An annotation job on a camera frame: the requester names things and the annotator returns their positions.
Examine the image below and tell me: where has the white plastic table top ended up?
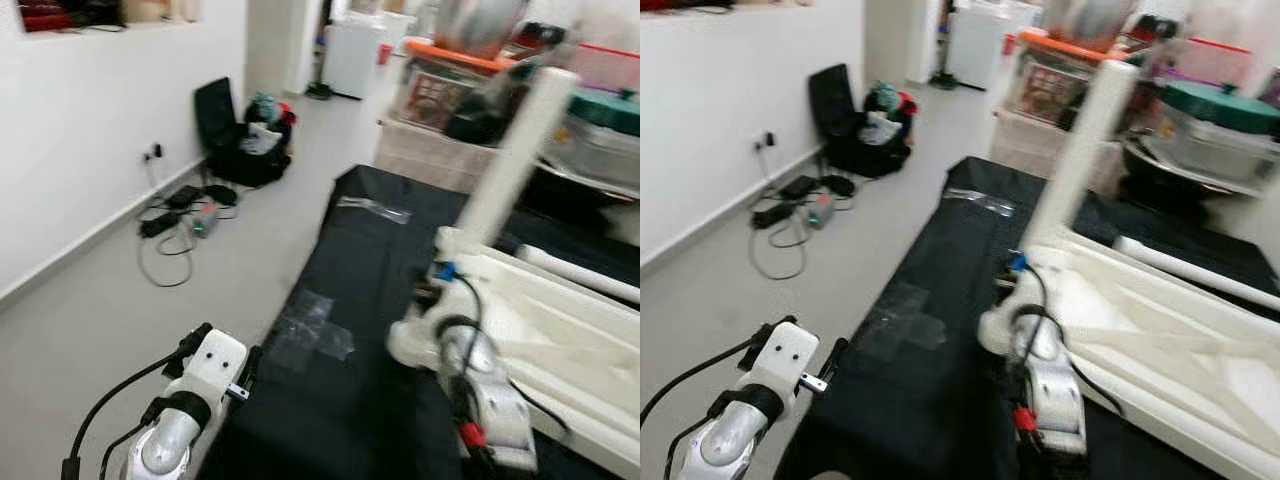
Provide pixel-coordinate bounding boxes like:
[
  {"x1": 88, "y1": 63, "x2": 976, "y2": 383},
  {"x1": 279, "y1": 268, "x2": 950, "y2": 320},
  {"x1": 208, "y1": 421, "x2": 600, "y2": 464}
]
[
  {"x1": 385, "y1": 225, "x2": 640, "y2": 480},
  {"x1": 978, "y1": 228, "x2": 1280, "y2": 480}
]

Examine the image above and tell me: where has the clear tape cross patch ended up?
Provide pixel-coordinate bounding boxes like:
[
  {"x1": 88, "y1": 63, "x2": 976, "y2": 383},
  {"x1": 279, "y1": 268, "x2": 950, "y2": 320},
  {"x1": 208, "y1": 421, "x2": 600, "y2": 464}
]
[
  {"x1": 265, "y1": 290, "x2": 356, "y2": 373},
  {"x1": 860, "y1": 282, "x2": 946, "y2": 361}
]

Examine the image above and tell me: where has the black floor cloth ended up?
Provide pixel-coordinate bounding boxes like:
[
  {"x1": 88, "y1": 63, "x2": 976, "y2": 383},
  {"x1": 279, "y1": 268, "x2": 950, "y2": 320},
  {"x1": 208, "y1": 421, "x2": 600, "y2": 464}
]
[
  {"x1": 195, "y1": 165, "x2": 640, "y2": 480},
  {"x1": 775, "y1": 155, "x2": 1280, "y2": 480}
]

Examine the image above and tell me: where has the clear tape strip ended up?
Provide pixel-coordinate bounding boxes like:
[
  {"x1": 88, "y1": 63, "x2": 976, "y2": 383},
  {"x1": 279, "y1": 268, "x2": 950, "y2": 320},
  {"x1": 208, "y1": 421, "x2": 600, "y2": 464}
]
[
  {"x1": 945, "y1": 188, "x2": 1016, "y2": 216},
  {"x1": 337, "y1": 195, "x2": 411, "y2": 224}
]

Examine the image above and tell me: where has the beige cloth-covered stand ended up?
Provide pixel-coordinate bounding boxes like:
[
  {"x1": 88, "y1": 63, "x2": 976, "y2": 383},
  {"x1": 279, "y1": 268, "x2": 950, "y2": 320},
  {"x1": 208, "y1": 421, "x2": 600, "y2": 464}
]
[
  {"x1": 990, "y1": 108, "x2": 1126, "y2": 186},
  {"x1": 375, "y1": 118, "x2": 501, "y2": 194}
]

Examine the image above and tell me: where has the black wok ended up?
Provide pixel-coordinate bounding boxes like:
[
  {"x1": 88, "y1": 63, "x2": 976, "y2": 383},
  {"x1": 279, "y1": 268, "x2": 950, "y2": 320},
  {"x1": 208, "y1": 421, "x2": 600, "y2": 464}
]
[
  {"x1": 1118, "y1": 140, "x2": 1271, "y2": 216},
  {"x1": 520, "y1": 160, "x2": 640, "y2": 226}
]

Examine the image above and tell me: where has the black glossy bag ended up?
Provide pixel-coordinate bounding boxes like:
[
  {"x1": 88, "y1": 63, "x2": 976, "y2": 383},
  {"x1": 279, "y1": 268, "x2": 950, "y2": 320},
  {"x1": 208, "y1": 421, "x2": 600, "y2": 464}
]
[{"x1": 445, "y1": 70, "x2": 521, "y2": 146}]

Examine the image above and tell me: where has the orange-lidded storage box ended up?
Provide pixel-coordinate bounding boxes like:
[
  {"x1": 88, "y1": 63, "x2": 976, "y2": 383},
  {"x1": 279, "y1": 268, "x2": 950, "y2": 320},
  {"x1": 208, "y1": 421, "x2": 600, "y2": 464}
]
[
  {"x1": 1005, "y1": 30, "x2": 1086, "y2": 123},
  {"x1": 395, "y1": 40, "x2": 496, "y2": 131}
]

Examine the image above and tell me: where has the white plastic packet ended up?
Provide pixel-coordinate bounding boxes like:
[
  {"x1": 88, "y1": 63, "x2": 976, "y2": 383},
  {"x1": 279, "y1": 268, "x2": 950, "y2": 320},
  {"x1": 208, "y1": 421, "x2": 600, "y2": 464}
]
[
  {"x1": 240, "y1": 122, "x2": 284, "y2": 156},
  {"x1": 862, "y1": 112, "x2": 906, "y2": 148}
]

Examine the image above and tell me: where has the clear plastic container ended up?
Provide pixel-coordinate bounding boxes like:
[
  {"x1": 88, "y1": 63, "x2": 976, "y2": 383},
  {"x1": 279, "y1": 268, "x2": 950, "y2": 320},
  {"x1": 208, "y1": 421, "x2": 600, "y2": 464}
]
[
  {"x1": 545, "y1": 125, "x2": 640, "y2": 191},
  {"x1": 1140, "y1": 118, "x2": 1280, "y2": 186}
]

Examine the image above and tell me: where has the white appliance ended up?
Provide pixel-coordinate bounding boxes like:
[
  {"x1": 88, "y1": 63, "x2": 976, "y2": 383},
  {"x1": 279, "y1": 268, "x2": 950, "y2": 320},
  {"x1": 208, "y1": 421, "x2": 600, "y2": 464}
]
[
  {"x1": 322, "y1": 12, "x2": 386, "y2": 99},
  {"x1": 945, "y1": 3, "x2": 1011, "y2": 91}
]

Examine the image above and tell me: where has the black open bag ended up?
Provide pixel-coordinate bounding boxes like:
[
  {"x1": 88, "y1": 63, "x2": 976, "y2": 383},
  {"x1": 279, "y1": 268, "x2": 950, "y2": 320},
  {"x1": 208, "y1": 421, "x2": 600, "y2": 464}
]
[
  {"x1": 193, "y1": 77, "x2": 296, "y2": 188},
  {"x1": 808, "y1": 63, "x2": 919, "y2": 179}
]

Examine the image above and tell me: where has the green pot with lid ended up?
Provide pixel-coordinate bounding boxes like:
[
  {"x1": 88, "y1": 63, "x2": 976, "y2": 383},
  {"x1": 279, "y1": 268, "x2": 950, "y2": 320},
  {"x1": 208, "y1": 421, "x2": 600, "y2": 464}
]
[
  {"x1": 565, "y1": 88, "x2": 640, "y2": 138},
  {"x1": 1160, "y1": 80, "x2": 1280, "y2": 136}
]

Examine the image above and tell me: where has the metal pot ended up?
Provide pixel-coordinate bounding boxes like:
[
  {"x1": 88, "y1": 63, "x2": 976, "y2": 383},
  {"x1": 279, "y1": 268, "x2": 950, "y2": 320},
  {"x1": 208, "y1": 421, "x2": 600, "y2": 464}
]
[
  {"x1": 432, "y1": 0, "x2": 529, "y2": 59},
  {"x1": 1042, "y1": 0, "x2": 1136, "y2": 51}
]

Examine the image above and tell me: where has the pink plastic container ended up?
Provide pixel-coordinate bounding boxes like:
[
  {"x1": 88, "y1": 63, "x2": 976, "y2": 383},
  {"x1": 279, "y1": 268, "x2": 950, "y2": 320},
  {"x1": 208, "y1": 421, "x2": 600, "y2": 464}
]
[
  {"x1": 570, "y1": 42, "x2": 640, "y2": 93},
  {"x1": 1170, "y1": 38, "x2": 1251, "y2": 86}
]

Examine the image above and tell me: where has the black countertop appliance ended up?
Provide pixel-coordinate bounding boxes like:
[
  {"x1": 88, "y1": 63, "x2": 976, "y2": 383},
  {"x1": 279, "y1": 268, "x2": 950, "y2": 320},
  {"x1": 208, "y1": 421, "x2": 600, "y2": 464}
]
[{"x1": 60, "y1": 0, "x2": 126, "y2": 29}]

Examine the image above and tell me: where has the red pot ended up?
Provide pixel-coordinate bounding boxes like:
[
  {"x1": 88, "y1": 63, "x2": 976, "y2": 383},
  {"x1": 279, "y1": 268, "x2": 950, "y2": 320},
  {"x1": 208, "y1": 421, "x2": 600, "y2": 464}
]
[{"x1": 18, "y1": 0, "x2": 63, "y2": 33}]

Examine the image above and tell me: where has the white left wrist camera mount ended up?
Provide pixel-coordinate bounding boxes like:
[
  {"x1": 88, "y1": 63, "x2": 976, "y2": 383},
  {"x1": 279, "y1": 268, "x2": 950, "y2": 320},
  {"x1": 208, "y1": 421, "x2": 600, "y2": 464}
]
[
  {"x1": 750, "y1": 320, "x2": 821, "y2": 406},
  {"x1": 180, "y1": 328, "x2": 249, "y2": 411}
]

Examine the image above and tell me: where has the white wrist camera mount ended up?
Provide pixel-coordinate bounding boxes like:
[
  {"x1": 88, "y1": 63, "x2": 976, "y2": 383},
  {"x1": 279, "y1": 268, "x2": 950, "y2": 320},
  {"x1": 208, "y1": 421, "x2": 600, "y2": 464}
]
[
  {"x1": 750, "y1": 320, "x2": 821, "y2": 406},
  {"x1": 440, "y1": 228, "x2": 511, "y2": 326},
  {"x1": 1020, "y1": 235, "x2": 1076, "y2": 311},
  {"x1": 180, "y1": 328, "x2": 249, "y2": 411}
]

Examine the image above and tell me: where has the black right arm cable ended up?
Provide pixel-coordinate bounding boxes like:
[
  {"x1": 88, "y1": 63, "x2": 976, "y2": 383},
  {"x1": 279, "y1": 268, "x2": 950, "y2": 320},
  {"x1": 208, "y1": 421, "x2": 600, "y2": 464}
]
[
  {"x1": 1010, "y1": 255, "x2": 1126, "y2": 441},
  {"x1": 435, "y1": 262, "x2": 571, "y2": 441}
]

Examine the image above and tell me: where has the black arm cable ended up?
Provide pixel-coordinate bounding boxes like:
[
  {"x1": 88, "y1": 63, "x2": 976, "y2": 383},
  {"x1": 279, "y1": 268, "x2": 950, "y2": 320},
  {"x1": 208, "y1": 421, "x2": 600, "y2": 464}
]
[
  {"x1": 60, "y1": 322, "x2": 213, "y2": 480},
  {"x1": 435, "y1": 262, "x2": 571, "y2": 441},
  {"x1": 1010, "y1": 255, "x2": 1126, "y2": 441},
  {"x1": 640, "y1": 318, "x2": 791, "y2": 480}
]

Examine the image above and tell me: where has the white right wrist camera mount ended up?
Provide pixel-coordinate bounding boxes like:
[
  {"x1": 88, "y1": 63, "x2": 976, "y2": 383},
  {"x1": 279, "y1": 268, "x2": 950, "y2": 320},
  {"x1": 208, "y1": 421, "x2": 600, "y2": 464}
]
[
  {"x1": 440, "y1": 228, "x2": 511, "y2": 326},
  {"x1": 1020, "y1": 235, "x2": 1076, "y2": 311}
]

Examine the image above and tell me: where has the black looped floor cable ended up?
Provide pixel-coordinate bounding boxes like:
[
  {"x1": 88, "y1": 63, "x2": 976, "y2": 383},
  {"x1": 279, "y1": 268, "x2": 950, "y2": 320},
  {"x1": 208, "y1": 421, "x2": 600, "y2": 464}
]
[
  {"x1": 750, "y1": 150, "x2": 816, "y2": 282},
  {"x1": 138, "y1": 160, "x2": 201, "y2": 289}
]

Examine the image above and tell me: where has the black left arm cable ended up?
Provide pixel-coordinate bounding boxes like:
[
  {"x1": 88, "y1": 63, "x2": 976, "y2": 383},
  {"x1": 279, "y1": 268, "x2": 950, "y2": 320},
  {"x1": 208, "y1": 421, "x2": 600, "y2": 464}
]
[
  {"x1": 60, "y1": 322, "x2": 213, "y2": 480},
  {"x1": 640, "y1": 318, "x2": 791, "y2": 480}
]

